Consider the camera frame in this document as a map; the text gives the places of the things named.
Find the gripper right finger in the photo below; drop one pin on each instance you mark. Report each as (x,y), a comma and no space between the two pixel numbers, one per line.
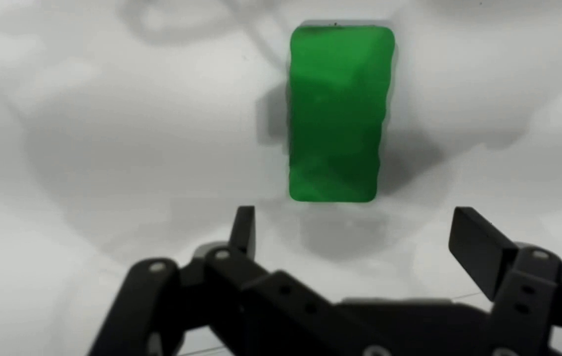
(518,277)

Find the green duster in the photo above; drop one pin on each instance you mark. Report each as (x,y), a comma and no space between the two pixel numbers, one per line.
(338,113)

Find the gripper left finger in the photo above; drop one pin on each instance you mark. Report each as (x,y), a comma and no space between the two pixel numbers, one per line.
(241,301)

